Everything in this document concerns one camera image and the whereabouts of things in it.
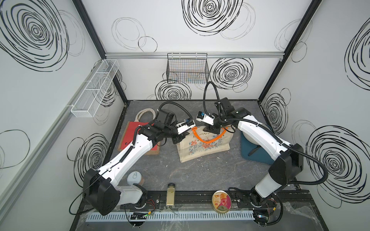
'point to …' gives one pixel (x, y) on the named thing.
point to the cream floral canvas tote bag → (198, 144)
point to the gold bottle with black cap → (170, 195)
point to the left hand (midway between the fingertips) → (186, 130)
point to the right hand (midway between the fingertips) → (206, 125)
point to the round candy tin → (221, 201)
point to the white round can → (135, 177)
